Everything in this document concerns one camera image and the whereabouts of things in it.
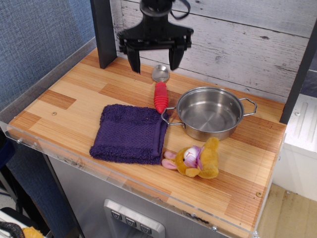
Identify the stainless steel pot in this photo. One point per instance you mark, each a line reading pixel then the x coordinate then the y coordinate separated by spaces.
pixel 207 111

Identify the dark grey left post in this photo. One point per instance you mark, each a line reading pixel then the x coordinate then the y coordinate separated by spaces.
pixel 104 31

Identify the yellow plush bunny toy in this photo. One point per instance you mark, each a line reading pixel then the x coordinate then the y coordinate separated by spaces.
pixel 195 161

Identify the yellow black object bottom left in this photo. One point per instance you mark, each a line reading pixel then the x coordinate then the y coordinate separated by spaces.
pixel 12 230

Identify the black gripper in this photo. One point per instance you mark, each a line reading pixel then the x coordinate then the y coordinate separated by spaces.
pixel 155 33

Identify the clear acrylic edge guard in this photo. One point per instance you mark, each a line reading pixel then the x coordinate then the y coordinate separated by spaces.
pixel 59 116

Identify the red handled metal spoon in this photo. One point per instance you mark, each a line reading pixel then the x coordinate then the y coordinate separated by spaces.
pixel 160 75

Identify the dark grey right post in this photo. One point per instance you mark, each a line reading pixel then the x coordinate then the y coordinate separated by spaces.
pixel 300 77

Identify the white appliance at right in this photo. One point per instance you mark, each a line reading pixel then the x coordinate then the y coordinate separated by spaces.
pixel 296 167

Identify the purple folded cloth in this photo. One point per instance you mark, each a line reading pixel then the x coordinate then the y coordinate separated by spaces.
pixel 130 134

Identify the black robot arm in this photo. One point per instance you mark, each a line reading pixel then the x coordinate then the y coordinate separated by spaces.
pixel 156 8

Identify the silver dispenser panel with buttons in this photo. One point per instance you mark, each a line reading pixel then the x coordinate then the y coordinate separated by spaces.
pixel 127 223

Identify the dark grey post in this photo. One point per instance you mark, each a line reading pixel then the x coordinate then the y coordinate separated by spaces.
pixel 104 31
pixel 300 77

